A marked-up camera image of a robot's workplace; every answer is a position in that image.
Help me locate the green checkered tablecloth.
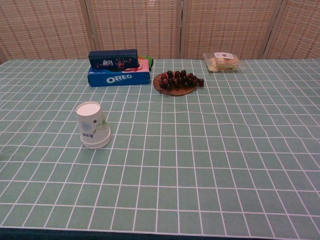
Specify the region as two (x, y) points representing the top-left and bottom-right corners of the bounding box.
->
(0, 58), (320, 238)

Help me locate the green red snack packet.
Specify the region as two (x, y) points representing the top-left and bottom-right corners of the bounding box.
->
(138, 55), (154, 70)

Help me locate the blue Oreo cookie box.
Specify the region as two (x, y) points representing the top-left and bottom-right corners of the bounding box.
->
(87, 59), (151, 88)

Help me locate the dark red grape bunch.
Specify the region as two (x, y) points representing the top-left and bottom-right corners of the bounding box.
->
(159, 69), (205, 90)

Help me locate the dark blue rectangular box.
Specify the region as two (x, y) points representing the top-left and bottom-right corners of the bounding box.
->
(88, 48), (139, 71)

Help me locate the clear bag of bread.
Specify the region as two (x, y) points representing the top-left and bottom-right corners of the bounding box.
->
(202, 52), (246, 74)

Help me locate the woven bamboo screen panel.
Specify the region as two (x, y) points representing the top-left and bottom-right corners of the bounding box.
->
(84, 0), (185, 60)
(264, 0), (320, 60)
(0, 0), (95, 63)
(178, 0), (286, 60)

